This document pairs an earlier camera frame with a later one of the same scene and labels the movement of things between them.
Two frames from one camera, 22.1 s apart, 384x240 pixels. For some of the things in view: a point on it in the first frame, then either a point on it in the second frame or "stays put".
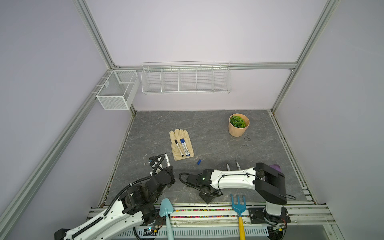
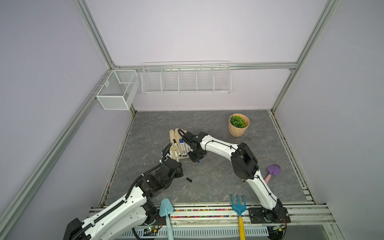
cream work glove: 181,145 stays put
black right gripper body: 206,198 → 194,156
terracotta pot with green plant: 238,124 stays put
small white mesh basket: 118,89 stays put
